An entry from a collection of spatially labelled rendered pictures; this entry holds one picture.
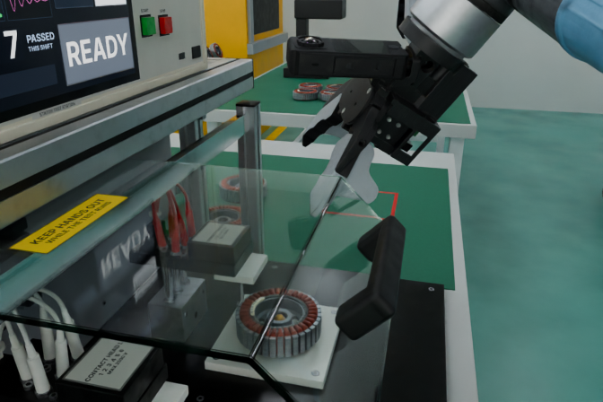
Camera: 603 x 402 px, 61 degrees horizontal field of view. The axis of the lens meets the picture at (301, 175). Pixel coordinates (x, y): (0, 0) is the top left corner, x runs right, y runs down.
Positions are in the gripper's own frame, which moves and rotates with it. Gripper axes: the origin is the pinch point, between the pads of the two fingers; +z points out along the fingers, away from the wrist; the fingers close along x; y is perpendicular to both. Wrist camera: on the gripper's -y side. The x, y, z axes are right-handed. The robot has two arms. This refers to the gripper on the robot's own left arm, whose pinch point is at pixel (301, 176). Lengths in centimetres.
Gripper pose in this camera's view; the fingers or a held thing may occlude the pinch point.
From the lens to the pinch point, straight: 56.8
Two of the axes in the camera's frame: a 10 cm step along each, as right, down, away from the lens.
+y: 8.3, 4.4, 3.5
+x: -0.5, -5.6, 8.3
